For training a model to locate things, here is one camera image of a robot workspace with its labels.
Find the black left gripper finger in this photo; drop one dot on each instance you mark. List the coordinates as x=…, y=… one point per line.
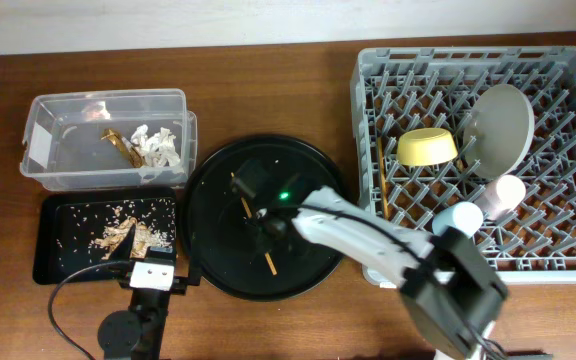
x=119, y=246
x=195, y=267

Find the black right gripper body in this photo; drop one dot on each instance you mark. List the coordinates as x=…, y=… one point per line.
x=267, y=226

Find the gold snack wrapper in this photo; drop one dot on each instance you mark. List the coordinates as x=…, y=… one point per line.
x=125, y=147

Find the white tissue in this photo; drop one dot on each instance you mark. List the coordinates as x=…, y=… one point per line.
x=157, y=150

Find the yellow bowl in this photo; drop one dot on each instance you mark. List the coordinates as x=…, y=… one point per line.
x=426, y=147

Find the light blue cup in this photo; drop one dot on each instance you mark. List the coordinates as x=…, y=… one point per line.
x=463, y=216

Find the pink cup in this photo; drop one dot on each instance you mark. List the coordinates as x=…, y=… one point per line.
x=501, y=196

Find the grey plate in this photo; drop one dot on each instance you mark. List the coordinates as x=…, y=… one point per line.
x=503, y=124

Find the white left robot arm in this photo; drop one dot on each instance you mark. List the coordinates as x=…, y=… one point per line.
x=137, y=332

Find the grey dishwasher rack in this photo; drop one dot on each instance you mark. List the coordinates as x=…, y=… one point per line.
x=397, y=90

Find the food scraps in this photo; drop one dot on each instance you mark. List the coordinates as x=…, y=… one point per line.
x=145, y=237

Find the round black tray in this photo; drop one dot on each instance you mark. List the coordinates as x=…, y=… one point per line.
x=229, y=258

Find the black rectangular tray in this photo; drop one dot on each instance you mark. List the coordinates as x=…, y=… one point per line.
x=69, y=222

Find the clear plastic bin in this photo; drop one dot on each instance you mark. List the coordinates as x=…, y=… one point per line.
x=66, y=150

